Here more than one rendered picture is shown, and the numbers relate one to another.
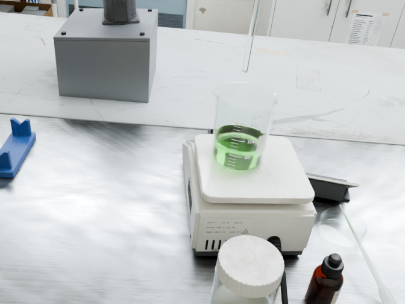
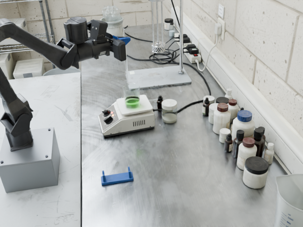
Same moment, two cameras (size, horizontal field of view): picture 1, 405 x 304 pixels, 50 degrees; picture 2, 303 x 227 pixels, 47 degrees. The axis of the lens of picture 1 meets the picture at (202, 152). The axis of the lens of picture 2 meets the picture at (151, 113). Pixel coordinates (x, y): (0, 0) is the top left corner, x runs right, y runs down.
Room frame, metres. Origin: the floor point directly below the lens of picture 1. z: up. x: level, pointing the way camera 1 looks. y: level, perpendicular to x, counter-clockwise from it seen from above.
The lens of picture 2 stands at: (0.44, 1.08, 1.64)
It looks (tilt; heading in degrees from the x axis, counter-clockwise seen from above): 32 degrees down; 265
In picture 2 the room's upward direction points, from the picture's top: 3 degrees counter-clockwise
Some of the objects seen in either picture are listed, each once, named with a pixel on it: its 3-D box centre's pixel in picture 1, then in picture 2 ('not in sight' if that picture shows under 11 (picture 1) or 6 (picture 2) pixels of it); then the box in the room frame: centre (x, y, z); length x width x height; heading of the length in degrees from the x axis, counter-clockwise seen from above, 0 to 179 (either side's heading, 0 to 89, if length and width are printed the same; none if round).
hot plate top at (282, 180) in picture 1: (249, 166); (134, 104); (0.41, -0.06, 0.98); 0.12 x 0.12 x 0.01; 9
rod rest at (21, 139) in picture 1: (11, 145); (116, 175); (0.48, 0.26, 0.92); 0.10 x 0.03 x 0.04; 4
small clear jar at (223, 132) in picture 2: not in sight; (224, 135); (0.10, 0.11, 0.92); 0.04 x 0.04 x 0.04
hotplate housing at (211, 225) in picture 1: (240, 181); (128, 115); (0.43, -0.05, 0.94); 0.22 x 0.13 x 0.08; 9
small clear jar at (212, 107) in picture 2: not in sight; (216, 114); (0.10, -0.02, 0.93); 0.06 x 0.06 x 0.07
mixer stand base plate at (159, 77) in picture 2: not in sight; (157, 76); (0.27, -0.44, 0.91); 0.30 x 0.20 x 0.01; 4
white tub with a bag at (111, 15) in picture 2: not in sight; (112, 21); (0.48, -1.07, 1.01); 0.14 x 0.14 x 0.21
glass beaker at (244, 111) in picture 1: (238, 129); (131, 97); (0.41, -0.04, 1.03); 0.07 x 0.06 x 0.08; 91
